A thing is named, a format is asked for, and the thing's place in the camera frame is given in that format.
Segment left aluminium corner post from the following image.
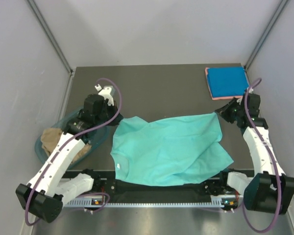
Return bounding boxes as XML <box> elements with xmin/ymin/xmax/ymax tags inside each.
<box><xmin>26</xmin><ymin>0</ymin><xmax>73</xmax><ymax>74</ymax></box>

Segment aluminium frame rail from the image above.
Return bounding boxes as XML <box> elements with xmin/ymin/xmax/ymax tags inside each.
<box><xmin>29</xmin><ymin>177</ymin><xmax>294</xmax><ymax>198</ymax></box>

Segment aluminium corner post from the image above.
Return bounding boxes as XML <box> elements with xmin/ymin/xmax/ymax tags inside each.
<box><xmin>244</xmin><ymin>0</ymin><xmax>290</xmax><ymax>71</ymax></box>
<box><xmin>26</xmin><ymin>0</ymin><xmax>73</xmax><ymax>74</ymax></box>

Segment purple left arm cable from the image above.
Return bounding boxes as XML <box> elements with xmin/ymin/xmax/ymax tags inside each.
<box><xmin>24</xmin><ymin>78</ymin><xmax>123</xmax><ymax>226</ymax></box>

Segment folded pink t shirt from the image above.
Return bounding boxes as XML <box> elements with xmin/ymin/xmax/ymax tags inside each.
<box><xmin>205</xmin><ymin>67</ymin><xmax>250</xmax><ymax>101</ymax></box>

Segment grey slotted cable duct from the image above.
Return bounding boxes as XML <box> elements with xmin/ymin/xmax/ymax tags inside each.
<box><xmin>64</xmin><ymin>196</ymin><xmax>238</xmax><ymax>208</ymax></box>

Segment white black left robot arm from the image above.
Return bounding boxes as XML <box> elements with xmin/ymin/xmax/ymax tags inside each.
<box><xmin>16</xmin><ymin>82</ymin><xmax>123</xmax><ymax>226</ymax></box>

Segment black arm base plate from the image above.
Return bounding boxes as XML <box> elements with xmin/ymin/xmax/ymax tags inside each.
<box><xmin>91</xmin><ymin>170</ymin><xmax>236</xmax><ymax>203</ymax></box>

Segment teal green t shirt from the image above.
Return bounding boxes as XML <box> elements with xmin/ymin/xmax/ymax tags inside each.
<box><xmin>111</xmin><ymin>113</ymin><xmax>233</xmax><ymax>187</ymax></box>

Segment crumpled beige t shirt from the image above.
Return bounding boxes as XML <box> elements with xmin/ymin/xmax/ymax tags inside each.
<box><xmin>41</xmin><ymin>128</ymin><xmax>92</xmax><ymax>164</ymax></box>

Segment right aluminium corner post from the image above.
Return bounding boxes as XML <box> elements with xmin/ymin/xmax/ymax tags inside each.
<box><xmin>244</xmin><ymin>0</ymin><xmax>290</xmax><ymax>71</ymax></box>

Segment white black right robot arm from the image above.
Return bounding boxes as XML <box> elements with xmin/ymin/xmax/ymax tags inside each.
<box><xmin>216</xmin><ymin>94</ymin><xmax>294</xmax><ymax>214</ymax></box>

